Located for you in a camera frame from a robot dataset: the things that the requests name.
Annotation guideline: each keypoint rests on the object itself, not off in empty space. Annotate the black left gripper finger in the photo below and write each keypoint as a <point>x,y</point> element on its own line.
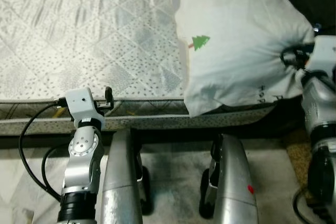
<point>109,98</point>

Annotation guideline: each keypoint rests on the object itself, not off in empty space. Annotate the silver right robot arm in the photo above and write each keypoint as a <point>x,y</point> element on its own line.
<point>320,114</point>

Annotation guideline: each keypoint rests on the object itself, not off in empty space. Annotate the white quilted mattress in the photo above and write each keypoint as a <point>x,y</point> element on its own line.
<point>79,35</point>

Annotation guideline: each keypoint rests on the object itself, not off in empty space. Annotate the silver left robot leg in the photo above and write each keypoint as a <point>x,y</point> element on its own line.
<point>122,182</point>

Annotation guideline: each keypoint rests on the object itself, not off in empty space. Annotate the silver robot leg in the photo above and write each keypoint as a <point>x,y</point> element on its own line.
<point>233,182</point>
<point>122,182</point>

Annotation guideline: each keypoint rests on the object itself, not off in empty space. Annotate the brown speckled floor mat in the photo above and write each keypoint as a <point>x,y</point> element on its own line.
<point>299,161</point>

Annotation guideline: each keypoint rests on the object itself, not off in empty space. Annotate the silver right robot leg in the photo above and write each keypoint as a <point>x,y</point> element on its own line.
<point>233,182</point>

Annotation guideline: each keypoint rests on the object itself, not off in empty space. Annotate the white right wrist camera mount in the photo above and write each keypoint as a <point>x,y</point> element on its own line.
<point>324,56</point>

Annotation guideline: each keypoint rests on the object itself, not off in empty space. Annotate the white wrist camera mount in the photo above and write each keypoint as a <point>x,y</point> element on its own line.
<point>324,56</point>
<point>83,106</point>

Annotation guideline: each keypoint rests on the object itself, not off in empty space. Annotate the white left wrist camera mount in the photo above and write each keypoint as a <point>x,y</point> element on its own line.
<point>83,106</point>

